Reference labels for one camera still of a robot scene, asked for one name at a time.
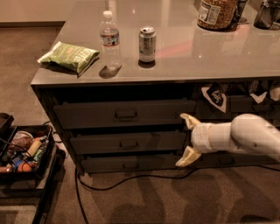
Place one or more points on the dark stemmed glass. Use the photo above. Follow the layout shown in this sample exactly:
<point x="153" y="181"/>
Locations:
<point x="239" y="8"/>

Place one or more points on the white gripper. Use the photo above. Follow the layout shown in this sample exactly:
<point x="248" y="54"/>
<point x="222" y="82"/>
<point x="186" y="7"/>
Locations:
<point x="199" y="137"/>

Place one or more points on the large popcorn jar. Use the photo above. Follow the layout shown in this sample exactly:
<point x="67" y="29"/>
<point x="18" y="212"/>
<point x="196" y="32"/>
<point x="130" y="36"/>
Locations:
<point x="216" y="14"/>

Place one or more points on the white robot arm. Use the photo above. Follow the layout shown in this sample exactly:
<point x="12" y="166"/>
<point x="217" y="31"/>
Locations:
<point x="245" y="134"/>

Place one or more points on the clear plastic water bottle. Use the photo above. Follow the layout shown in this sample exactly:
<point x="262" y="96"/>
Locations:
<point x="110" y="40"/>

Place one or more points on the dark glass pitcher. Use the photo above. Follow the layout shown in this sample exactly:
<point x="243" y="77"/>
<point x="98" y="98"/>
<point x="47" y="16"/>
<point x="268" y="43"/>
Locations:
<point x="267" y="14"/>

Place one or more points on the green chip bag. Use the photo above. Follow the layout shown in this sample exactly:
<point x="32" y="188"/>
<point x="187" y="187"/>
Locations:
<point x="74" y="57"/>

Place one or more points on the silver soda can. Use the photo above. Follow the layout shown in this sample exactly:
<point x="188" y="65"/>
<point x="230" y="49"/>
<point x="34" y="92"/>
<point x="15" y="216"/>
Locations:
<point x="147" y="44"/>

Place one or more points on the grey drawer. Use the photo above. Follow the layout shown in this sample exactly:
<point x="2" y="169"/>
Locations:
<point x="237" y="105"/>
<point x="122" y="113"/>
<point x="217" y="160"/>
<point x="128" y="142"/>
<point x="129" y="163"/>

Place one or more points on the grey counter cabinet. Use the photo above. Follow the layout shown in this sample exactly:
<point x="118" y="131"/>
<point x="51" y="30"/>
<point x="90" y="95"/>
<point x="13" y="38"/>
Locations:
<point x="187" y="58"/>

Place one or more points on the black bin of items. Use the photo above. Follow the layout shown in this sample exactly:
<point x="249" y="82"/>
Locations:
<point x="25" y="152"/>

